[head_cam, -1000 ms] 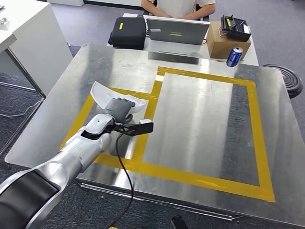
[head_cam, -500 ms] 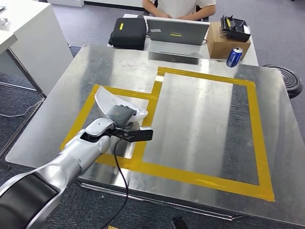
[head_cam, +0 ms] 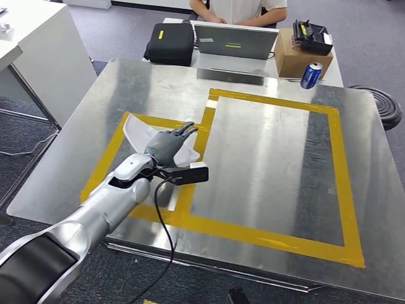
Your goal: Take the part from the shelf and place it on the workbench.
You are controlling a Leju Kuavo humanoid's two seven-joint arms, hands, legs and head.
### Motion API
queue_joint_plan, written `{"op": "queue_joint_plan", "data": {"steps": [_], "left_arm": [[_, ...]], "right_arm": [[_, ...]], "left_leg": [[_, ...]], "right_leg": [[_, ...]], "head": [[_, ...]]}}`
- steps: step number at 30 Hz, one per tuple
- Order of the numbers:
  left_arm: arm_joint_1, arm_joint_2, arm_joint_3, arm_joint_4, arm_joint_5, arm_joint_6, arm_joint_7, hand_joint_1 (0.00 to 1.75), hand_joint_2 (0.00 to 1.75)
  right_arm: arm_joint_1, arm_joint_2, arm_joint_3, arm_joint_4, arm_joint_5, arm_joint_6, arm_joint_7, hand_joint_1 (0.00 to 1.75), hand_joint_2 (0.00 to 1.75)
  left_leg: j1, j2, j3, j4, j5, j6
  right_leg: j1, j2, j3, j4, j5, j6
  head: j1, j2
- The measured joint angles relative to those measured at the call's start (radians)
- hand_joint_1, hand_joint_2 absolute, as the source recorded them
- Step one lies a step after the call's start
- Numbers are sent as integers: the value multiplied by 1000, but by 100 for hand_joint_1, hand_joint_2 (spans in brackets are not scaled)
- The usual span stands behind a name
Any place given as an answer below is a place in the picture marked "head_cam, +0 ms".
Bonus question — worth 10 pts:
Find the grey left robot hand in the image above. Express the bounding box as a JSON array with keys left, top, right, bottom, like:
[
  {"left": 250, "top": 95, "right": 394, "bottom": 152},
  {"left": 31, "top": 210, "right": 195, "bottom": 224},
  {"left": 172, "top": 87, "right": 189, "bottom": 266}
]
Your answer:
[{"left": 144, "top": 122, "right": 199, "bottom": 168}]

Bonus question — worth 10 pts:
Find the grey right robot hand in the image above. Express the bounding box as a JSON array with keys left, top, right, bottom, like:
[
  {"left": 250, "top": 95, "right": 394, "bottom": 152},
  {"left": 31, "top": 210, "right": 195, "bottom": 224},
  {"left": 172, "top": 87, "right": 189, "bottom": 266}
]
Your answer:
[{"left": 227, "top": 286, "right": 251, "bottom": 304}]

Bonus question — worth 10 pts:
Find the white plastic shell part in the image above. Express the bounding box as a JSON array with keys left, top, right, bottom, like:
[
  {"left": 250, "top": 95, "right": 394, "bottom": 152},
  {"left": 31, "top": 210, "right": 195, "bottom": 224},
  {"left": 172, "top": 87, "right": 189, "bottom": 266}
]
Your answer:
[{"left": 122, "top": 113, "right": 201, "bottom": 167}]

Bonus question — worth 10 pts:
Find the stainless steel workbench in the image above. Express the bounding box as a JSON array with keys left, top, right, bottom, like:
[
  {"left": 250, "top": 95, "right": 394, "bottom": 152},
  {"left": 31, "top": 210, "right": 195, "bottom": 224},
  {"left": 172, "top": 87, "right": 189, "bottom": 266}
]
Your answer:
[{"left": 6, "top": 58, "right": 405, "bottom": 301}]

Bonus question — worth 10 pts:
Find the yellow tape double-rectangle outline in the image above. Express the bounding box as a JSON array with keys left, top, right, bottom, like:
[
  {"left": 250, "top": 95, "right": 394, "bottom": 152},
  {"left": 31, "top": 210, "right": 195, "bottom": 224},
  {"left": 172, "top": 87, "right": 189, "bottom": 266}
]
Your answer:
[{"left": 79, "top": 88, "right": 366, "bottom": 269}]

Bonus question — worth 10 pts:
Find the black zip case yellow label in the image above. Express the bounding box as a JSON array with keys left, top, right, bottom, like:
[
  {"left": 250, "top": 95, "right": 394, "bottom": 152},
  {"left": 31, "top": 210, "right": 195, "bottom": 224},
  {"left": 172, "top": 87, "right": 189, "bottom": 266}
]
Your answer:
[{"left": 144, "top": 22, "right": 195, "bottom": 67}]

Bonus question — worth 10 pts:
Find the grey laptop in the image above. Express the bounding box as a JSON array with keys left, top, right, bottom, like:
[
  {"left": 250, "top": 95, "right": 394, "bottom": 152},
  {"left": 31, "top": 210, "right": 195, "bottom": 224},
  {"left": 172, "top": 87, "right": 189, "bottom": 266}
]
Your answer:
[{"left": 193, "top": 23, "right": 280, "bottom": 61}]

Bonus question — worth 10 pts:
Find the person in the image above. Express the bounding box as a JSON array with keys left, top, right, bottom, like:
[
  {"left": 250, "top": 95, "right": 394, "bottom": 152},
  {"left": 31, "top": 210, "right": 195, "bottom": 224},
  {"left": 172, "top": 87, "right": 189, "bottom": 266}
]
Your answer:
[{"left": 189, "top": 0, "right": 288, "bottom": 28}]

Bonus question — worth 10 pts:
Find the white partition panel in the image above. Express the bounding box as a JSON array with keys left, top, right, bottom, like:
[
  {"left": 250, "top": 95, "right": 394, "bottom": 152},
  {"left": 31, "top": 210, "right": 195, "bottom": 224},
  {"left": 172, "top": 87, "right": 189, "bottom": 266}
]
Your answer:
[{"left": 0, "top": 0, "right": 98, "bottom": 128}]

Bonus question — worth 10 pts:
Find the brown cardboard box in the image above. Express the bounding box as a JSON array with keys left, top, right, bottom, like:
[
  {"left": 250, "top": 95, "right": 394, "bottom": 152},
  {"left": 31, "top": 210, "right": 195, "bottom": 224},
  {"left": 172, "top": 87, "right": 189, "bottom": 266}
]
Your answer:
[{"left": 273, "top": 27, "right": 334, "bottom": 80}]

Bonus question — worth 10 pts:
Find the blue drink can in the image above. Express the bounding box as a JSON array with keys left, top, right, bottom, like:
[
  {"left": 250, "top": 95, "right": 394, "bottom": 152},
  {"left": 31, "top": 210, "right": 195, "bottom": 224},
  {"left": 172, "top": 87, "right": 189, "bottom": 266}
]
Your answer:
[{"left": 299, "top": 61, "right": 324, "bottom": 90}]

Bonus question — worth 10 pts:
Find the stainless steel table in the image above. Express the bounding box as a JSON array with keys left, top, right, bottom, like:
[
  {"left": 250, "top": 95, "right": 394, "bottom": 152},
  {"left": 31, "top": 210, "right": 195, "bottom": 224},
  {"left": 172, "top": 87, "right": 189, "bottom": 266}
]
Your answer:
[{"left": 0, "top": 39, "right": 62, "bottom": 211}]

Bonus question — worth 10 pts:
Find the black label printer device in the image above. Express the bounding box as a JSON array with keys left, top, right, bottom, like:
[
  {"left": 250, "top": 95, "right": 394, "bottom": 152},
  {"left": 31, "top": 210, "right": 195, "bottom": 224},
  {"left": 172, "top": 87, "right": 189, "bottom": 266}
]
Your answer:
[{"left": 291, "top": 18, "right": 334, "bottom": 56}]

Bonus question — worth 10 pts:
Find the black ribbed round stool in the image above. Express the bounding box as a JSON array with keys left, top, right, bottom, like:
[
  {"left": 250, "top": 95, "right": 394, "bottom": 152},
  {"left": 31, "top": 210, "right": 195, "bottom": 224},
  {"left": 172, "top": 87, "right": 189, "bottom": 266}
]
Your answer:
[{"left": 348, "top": 85, "right": 403, "bottom": 132}]

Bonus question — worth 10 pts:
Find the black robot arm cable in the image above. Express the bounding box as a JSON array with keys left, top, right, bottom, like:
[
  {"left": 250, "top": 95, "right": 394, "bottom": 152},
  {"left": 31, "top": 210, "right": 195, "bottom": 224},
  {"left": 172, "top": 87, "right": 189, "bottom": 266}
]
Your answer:
[{"left": 128, "top": 176, "right": 178, "bottom": 304}]

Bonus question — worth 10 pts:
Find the white floor cable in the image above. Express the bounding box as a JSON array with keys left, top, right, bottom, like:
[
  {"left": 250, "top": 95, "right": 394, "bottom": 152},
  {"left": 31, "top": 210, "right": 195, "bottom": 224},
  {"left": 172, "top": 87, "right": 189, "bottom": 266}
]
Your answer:
[{"left": 0, "top": 133, "right": 48, "bottom": 157}]

